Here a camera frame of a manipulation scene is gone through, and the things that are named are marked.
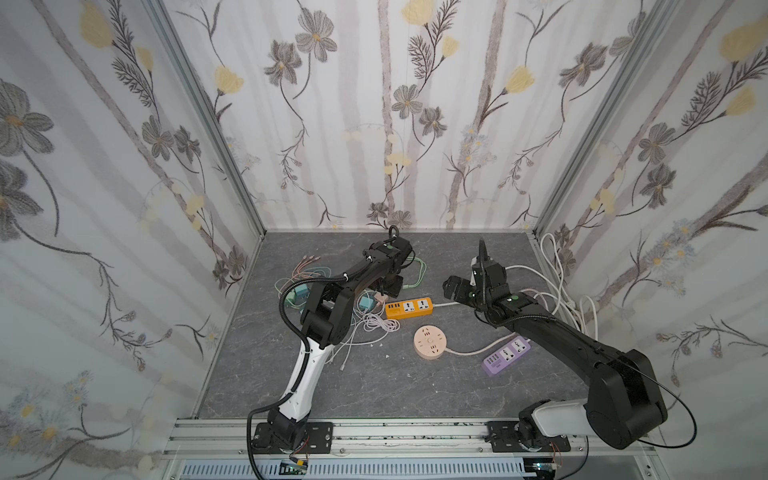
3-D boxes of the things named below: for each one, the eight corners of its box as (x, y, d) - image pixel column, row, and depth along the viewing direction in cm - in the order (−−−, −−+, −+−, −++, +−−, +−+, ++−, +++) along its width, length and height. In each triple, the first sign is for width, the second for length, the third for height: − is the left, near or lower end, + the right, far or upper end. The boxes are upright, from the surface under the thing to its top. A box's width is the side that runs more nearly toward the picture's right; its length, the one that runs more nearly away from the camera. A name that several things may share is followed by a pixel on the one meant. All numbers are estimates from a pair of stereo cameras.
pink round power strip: (414, 359, 89) (415, 355, 87) (412, 329, 95) (413, 325, 93) (446, 359, 89) (448, 355, 87) (443, 329, 96) (444, 325, 93)
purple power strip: (492, 376, 86) (495, 372, 83) (481, 361, 88) (483, 358, 86) (529, 350, 91) (532, 346, 89) (517, 337, 94) (520, 333, 91)
